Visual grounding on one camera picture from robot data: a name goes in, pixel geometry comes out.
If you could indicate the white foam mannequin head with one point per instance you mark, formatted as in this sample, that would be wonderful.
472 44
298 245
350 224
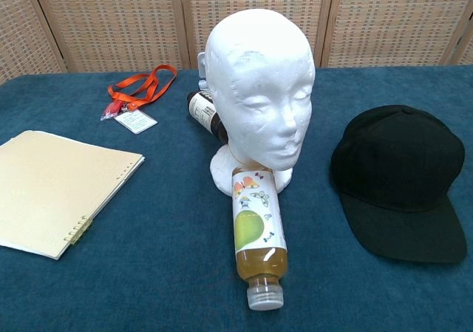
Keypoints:
258 88

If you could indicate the tea bottle green apple label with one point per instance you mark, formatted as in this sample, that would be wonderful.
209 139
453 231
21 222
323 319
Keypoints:
258 228

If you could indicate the small red packet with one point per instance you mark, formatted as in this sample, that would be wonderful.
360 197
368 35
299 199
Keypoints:
110 111

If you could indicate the woven folding screen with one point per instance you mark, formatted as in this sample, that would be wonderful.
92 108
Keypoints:
111 17

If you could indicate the blue table cover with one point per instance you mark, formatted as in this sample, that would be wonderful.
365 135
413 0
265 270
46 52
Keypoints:
166 273

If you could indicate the black cap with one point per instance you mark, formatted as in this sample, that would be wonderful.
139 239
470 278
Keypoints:
399 162

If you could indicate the dark bottle black white label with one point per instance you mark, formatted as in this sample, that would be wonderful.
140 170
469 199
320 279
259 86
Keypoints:
205 112

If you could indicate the beige paper folder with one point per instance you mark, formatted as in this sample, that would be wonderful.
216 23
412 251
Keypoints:
55 188

